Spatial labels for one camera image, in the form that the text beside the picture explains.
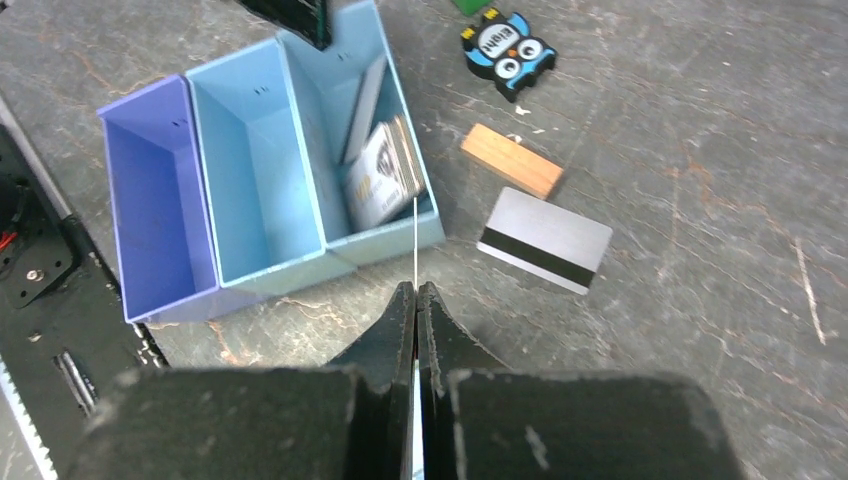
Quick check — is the thin card edge-on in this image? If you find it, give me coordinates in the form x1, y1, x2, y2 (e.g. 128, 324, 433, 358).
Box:
411, 197, 425, 480

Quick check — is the blue three-compartment organizer tray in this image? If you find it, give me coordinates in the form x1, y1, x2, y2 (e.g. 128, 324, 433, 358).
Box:
99, 1, 445, 323

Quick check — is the silver magnetic stripe card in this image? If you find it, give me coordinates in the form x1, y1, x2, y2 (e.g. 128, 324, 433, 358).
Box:
477, 187, 613, 295

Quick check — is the black blue owl toy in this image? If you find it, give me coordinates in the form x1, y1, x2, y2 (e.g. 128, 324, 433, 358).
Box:
460, 7, 558, 103

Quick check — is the small wooden block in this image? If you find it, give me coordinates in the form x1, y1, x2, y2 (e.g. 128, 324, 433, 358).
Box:
461, 124, 564, 199

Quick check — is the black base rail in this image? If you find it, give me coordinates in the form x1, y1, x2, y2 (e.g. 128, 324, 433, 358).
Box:
1, 106, 167, 479

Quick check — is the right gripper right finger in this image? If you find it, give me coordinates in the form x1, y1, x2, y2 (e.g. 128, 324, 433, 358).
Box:
417, 283, 745, 479

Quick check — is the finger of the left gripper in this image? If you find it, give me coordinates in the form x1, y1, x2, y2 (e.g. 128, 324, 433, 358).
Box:
237, 0, 332, 51

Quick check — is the green toy cube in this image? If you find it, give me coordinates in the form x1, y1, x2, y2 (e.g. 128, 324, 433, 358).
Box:
452, 0, 492, 16

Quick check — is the stack of credit cards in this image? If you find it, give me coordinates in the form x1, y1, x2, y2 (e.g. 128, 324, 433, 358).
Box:
343, 114, 426, 231

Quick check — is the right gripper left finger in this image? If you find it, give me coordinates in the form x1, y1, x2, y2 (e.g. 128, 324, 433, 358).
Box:
67, 282, 416, 479

